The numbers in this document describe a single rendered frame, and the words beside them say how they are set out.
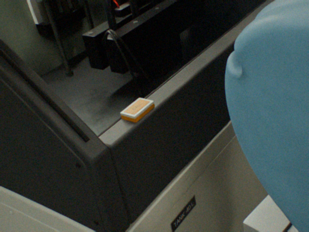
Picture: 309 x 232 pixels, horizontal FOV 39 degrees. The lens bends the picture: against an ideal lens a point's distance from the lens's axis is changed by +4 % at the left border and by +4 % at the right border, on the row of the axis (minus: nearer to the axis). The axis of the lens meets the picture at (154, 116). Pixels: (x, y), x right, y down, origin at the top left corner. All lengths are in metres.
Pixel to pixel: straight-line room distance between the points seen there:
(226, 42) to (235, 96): 0.72
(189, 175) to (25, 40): 0.57
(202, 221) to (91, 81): 0.44
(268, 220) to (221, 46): 0.50
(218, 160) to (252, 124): 0.75
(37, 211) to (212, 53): 0.44
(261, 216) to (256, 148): 0.26
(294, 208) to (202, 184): 0.71
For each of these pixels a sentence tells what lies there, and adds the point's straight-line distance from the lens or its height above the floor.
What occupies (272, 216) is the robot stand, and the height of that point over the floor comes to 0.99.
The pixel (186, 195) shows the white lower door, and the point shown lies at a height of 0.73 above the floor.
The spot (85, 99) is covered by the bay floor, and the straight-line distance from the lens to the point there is 1.02.
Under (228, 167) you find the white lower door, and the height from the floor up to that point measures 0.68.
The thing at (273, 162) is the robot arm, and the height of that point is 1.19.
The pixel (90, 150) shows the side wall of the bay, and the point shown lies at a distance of 0.61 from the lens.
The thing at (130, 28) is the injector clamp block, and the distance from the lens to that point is 0.95.
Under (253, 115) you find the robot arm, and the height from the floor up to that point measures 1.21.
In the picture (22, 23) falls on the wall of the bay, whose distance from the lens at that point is 1.16.
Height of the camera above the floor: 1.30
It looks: 32 degrees down
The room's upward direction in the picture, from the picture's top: 11 degrees counter-clockwise
